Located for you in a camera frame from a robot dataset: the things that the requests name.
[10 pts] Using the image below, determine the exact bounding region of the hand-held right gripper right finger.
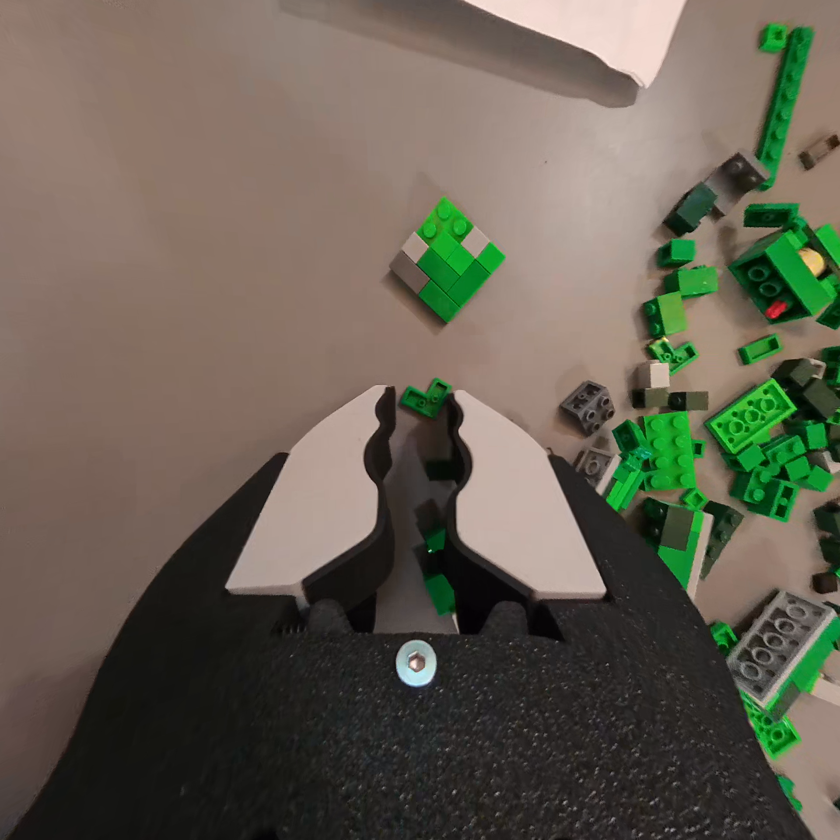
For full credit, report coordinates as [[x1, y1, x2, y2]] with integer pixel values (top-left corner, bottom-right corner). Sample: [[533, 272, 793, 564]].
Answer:
[[445, 390, 609, 632]]

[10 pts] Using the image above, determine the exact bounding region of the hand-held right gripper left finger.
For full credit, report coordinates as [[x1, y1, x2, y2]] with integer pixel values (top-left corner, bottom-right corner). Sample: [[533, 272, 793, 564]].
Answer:
[[225, 385, 396, 616]]

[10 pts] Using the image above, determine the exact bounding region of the green corner brick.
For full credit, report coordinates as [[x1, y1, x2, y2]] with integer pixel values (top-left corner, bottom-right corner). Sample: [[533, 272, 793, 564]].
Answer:
[[399, 377, 454, 421]]

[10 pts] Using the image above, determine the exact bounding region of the pile of green toy bricks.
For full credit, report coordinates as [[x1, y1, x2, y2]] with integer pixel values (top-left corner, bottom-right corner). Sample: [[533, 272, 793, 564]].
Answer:
[[413, 23, 840, 815]]

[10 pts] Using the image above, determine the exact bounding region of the green grey brick assembly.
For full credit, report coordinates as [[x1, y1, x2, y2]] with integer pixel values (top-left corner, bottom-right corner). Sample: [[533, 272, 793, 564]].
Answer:
[[388, 196, 507, 324]]

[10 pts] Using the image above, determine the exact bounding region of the dark grey square brick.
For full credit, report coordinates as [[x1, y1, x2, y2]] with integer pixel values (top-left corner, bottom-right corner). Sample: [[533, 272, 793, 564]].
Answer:
[[559, 380, 616, 438]]

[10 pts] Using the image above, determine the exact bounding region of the light grey long brick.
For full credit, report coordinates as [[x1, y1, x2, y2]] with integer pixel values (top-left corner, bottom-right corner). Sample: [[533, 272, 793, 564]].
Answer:
[[726, 589, 839, 708]]

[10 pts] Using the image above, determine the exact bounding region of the green hollow brick build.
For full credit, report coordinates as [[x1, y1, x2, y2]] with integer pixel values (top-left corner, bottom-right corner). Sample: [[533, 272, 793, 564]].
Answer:
[[727, 225, 840, 327]]

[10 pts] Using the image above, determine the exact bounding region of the long green brick plate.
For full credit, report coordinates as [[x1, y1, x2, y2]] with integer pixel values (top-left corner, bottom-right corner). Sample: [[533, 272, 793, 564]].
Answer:
[[756, 26, 815, 193]]

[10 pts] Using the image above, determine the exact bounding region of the white paper sheet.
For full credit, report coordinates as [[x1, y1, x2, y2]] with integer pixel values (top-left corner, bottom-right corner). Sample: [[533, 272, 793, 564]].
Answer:
[[456, 0, 688, 90]]

